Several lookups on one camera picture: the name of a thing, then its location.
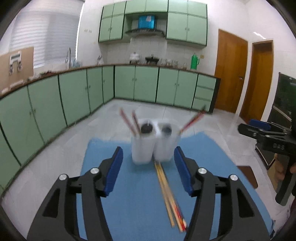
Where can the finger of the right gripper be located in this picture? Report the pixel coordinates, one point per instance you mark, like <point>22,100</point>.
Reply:
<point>259,124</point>

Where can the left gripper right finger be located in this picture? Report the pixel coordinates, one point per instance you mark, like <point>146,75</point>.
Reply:
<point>240,218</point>

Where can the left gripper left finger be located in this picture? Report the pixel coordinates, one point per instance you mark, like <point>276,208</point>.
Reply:
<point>56,218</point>

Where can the red patterned chopstick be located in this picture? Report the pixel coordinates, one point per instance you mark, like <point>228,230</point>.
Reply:
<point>179,217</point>

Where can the green lower kitchen cabinets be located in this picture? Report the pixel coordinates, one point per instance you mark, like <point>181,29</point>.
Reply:
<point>36,112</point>

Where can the person's right hand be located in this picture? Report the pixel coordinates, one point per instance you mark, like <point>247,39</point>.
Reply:
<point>279,169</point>

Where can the black oven appliance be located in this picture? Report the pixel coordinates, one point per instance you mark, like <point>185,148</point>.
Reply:
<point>280,114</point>

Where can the brown wooden door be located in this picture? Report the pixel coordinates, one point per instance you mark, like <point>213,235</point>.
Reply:
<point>259,83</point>
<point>231,69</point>

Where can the dark red chopstick right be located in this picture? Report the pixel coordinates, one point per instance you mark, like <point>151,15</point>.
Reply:
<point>193,120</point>

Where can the green thermos bottle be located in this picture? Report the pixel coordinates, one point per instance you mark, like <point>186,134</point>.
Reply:
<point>194,62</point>

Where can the grey spoon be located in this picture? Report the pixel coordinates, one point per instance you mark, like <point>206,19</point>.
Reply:
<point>166,130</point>

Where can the light bamboo chopstick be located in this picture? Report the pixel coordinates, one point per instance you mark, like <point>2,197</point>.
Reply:
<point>164,196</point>

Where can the white utensil holder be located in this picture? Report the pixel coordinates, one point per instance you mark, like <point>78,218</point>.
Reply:
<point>153,145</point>

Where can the red chopstick in holder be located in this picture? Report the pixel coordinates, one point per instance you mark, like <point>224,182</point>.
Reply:
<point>127,122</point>

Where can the brown chopstick in holder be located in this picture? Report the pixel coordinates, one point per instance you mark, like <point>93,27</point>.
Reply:
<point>134,117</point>

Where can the black wok pan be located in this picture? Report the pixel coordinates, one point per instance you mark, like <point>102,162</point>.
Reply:
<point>151,60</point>

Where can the white cooking pot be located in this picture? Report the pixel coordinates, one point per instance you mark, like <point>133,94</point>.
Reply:
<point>134,58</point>

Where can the brown cardboard board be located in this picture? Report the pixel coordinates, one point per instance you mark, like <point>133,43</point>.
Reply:
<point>16,68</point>

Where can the steel sink faucet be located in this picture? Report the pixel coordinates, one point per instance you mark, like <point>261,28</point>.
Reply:
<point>68,58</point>

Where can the window blind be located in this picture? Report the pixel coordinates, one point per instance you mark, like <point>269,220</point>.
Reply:
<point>49,33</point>

